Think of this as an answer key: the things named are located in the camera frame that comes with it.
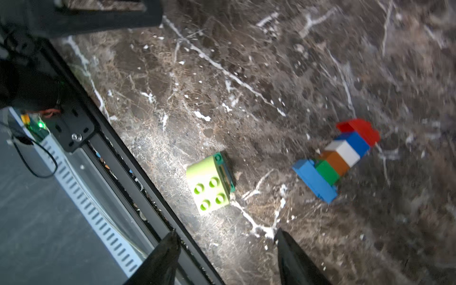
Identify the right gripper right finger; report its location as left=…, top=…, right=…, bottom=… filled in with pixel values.
left=274, top=228, right=331, bottom=285

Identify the black mounting rail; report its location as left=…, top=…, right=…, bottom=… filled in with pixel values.
left=41, top=40, right=224, bottom=285

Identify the long green lego brick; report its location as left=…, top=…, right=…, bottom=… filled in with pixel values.
left=213, top=152, right=235, bottom=193

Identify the white perforated strip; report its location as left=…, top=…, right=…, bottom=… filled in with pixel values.
left=8, top=106, right=143, bottom=279

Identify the long blue lego brick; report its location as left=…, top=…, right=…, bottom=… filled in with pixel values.
left=292, top=159, right=337, bottom=204

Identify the dark blue lego brick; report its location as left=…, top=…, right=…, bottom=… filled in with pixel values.
left=334, top=131, right=371, bottom=157

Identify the small green lego brick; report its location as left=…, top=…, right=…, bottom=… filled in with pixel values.
left=315, top=160, right=340, bottom=186

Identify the red lego brick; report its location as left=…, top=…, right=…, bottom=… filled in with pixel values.
left=336, top=119, right=381, bottom=147

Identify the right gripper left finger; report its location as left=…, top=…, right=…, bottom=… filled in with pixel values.
left=124, top=230, right=181, bottom=285

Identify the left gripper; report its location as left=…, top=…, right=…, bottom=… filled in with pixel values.
left=1, top=1, right=163, bottom=39

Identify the cream lego brick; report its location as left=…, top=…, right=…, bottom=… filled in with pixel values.
left=186, top=153, right=230, bottom=216

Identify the small circuit board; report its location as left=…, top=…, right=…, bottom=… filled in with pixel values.
left=20, top=112, right=49, bottom=140

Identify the white lego brick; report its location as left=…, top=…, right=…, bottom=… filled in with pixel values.
left=324, top=140, right=361, bottom=167

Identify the orange lego brick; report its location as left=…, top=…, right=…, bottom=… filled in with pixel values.
left=317, top=151, right=350, bottom=176

